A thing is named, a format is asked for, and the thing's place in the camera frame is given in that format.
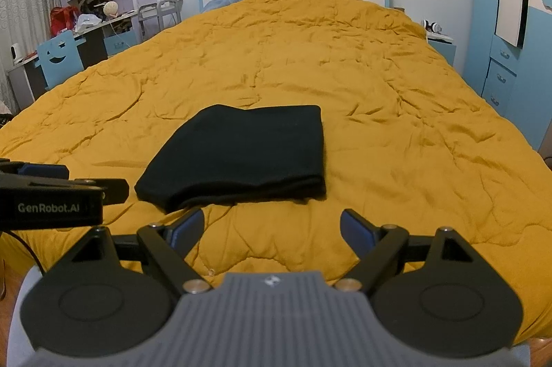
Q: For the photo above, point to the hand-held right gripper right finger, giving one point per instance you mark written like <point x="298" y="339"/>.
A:
<point x="356" y="227"/>

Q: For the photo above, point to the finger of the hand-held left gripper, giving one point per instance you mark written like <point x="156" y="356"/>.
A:
<point x="43" y="171"/>
<point x="114" y="191"/>

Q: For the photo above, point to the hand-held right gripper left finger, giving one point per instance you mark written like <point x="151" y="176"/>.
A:
<point x="189" y="227"/>

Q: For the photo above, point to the black pants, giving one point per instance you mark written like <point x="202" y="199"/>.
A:
<point x="241" y="151"/>

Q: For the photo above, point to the blue smiley chair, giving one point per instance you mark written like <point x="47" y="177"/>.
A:
<point x="58" y="58"/>

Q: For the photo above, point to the yellow quilted blanket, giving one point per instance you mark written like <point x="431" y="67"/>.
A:
<point x="345" y="91"/>

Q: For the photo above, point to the blue and white desk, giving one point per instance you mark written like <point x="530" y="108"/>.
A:
<point x="118" y="41"/>

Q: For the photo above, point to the red bag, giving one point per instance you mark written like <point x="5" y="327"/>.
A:
<point x="64" y="20"/>

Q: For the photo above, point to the white plastic bag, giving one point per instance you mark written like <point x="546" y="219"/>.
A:
<point x="88" y="22"/>

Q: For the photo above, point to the round white lamp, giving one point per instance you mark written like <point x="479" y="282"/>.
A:
<point x="111" y="8"/>

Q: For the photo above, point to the white stool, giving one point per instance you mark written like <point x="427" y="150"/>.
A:
<point x="159" y="15"/>

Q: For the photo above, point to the blue nightstand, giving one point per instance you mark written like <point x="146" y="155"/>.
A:
<point x="442" y="48"/>

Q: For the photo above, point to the blue and white wardrobe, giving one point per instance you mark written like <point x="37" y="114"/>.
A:
<point x="513" y="82"/>

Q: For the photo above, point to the white headphones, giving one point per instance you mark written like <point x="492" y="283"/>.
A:
<point x="432" y="26"/>

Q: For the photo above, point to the blue pillow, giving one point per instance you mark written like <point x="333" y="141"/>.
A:
<point x="224" y="2"/>

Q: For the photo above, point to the white security camera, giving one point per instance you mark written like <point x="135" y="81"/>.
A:
<point x="17" y="53"/>

